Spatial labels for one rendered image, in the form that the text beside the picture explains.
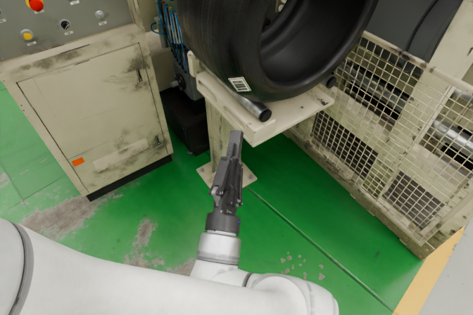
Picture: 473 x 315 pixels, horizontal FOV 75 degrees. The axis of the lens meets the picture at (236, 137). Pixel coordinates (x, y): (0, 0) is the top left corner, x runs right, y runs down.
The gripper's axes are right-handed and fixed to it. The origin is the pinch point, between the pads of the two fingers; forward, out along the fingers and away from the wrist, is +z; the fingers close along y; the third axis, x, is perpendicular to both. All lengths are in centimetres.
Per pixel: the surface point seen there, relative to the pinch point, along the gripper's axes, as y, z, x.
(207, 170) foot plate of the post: 95, 20, -65
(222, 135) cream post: 59, 27, -38
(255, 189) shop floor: 104, 12, -37
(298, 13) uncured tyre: 22, 58, 6
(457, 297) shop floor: 125, -29, 60
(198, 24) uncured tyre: -15.4, 24.0, -6.1
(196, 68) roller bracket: 14.9, 35.0, -27.8
